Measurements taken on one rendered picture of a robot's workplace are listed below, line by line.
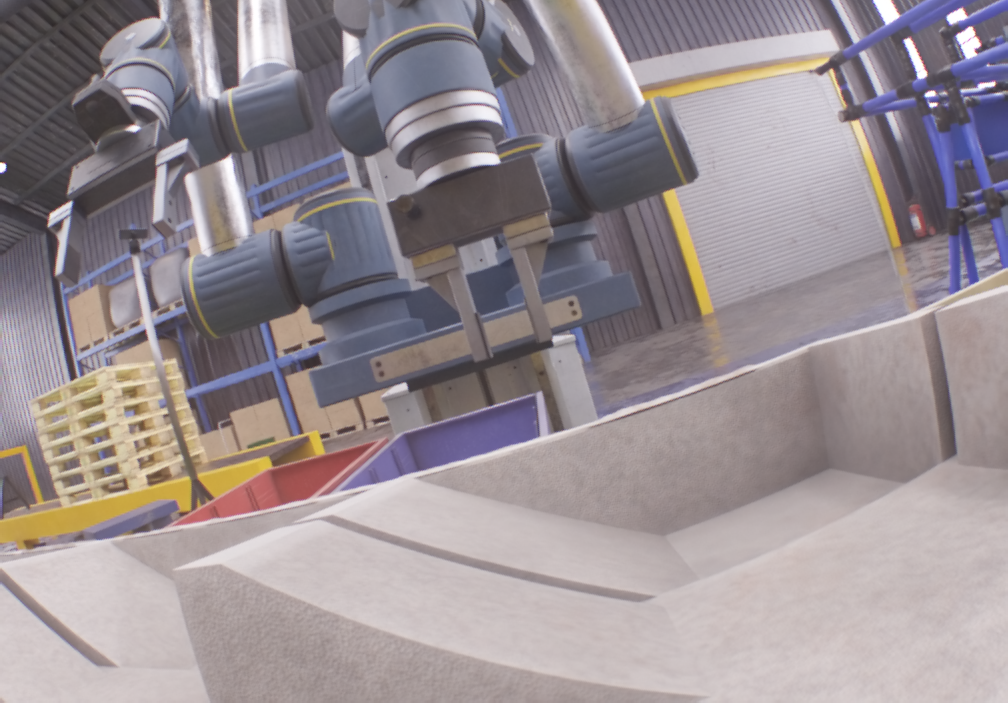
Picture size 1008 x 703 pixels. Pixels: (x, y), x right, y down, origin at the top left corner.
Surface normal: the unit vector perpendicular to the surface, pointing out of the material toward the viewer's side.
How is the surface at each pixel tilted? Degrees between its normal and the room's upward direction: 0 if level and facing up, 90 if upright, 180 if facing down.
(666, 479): 80
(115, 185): 155
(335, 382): 90
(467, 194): 90
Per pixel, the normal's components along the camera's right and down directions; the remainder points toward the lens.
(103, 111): 0.35, 0.84
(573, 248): 0.45, -0.14
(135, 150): -0.04, -0.42
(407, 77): -0.28, 0.08
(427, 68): 0.00, 0.00
